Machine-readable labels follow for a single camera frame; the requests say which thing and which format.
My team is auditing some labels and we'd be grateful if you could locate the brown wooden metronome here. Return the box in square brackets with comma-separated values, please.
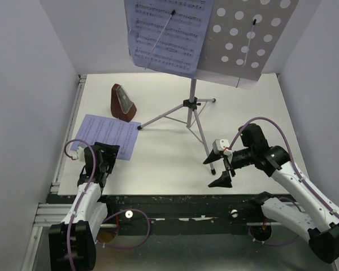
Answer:
[110, 84, 137, 123]

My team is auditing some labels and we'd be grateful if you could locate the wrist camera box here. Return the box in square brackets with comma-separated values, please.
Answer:
[212, 139, 233, 157]
[69, 146, 89, 162]

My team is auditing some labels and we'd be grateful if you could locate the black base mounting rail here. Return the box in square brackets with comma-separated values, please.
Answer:
[99, 194, 265, 236]

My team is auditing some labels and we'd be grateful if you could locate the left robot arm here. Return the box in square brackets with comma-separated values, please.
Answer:
[49, 139, 120, 270]

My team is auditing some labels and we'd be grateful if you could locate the lilac perforated music stand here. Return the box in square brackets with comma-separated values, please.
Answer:
[123, 0, 297, 174]

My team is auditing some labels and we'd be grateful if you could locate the lilac sheet music page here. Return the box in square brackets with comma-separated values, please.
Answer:
[75, 114, 141, 161]
[124, 0, 214, 78]

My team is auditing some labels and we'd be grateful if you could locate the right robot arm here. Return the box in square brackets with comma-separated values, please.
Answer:
[204, 123, 339, 264]

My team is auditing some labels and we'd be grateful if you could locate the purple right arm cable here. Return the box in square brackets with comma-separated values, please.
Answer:
[228, 116, 339, 246]

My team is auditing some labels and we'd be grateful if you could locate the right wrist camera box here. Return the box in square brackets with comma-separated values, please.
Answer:
[212, 139, 233, 157]

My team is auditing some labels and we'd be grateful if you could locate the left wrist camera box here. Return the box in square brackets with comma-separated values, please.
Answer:
[69, 146, 89, 162]

